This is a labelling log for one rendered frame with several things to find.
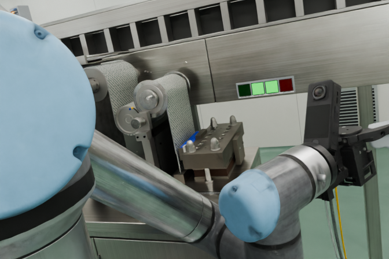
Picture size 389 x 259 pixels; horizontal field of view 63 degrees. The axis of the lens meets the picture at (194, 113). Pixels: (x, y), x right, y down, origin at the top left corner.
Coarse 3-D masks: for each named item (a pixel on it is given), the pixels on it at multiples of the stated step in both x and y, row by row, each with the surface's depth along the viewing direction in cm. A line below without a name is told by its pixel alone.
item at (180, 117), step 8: (176, 104) 129; (184, 104) 137; (168, 112) 122; (176, 112) 129; (184, 112) 137; (176, 120) 128; (184, 120) 136; (192, 120) 145; (176, 128) 127; (184, 128) 135; (192, 128) 144; (176, 136) 126; (184, 136) 134; (176, 152) 125
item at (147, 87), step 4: (148, 84) 120; (140, 88) 122; (144, 88) 121; (148, 88) 121; (152, 88) 120; (156, 88) 120; (140, 92) 122; (156, 92) 120; (160, 92) 120; (136, 96) 124; (160, 96) 120; (160, 100) 120; (140, 104) 124; (160, 104) 121; (140, 108) 124; (156, 108) 122; (160, 108) 121; (152, 112) 123; (156, 112) 122
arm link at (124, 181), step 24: (96, 144) 37; (96, 168) 36; (120, 168) 38; (144, 168) 41; (96, 192) 38; (120, 192) 39; (144, 192) 40; (168, 192) 43; (192, 192) 47; (144, 216) 42; (168, 216) 43; (192, 216) 45; (216, 216) 49; (192, 240) 47; (216, 240) 47
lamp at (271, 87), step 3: (273, 81) 137; (276, 81) 137; (267, 84) 139; (270, 84) 138; (273, 84) 138; (276, 84) 137; (267, 87) 139; (270, 87) 138; (273, 87) 138; (276, 87) 138; (267, 90) 139; (270, 90) 139; (273, 90) 138; (276, 90) 138
